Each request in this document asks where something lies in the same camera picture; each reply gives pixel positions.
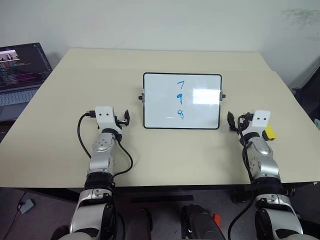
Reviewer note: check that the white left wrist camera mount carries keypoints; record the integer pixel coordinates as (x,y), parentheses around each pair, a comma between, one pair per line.
(105,120)

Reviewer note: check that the orange plastic piece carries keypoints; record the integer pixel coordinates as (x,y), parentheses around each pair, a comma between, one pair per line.
(217,221)

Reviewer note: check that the large dark rounded shape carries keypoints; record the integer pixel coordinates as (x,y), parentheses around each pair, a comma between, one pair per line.
(200,222)

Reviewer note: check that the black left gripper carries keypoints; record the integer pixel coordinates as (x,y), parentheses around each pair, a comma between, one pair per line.
(121,122)

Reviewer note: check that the grey foot pedal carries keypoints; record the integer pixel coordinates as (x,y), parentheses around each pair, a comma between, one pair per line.
(27,206)

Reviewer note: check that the teal object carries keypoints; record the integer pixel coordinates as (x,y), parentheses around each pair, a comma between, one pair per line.
(317,123)

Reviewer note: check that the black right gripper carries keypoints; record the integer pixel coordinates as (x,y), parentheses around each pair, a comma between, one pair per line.
(246,125)

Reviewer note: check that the black table frame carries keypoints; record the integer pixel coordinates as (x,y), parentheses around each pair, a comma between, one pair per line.
(175,190)

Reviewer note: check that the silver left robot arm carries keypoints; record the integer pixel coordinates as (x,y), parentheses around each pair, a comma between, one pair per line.
(100,146)

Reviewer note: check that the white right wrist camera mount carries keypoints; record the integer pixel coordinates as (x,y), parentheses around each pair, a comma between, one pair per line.
(260,121)

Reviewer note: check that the white tabletop whiteboard black frame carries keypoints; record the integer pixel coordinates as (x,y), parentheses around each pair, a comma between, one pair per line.
(162,100)

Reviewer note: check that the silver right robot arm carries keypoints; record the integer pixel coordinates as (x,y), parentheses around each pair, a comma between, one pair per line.
(262,155)

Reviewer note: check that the black object beside table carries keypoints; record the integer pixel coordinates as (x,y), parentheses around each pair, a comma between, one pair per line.
(312,95)

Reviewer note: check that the open laptop computer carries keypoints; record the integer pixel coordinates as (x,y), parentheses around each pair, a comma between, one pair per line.
(17,75)

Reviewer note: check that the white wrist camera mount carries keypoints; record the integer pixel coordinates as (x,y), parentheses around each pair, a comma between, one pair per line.
(260,121)
(105,120)

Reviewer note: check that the yellow whiteboard eraser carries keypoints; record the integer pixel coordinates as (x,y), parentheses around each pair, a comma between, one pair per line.
(269,131)

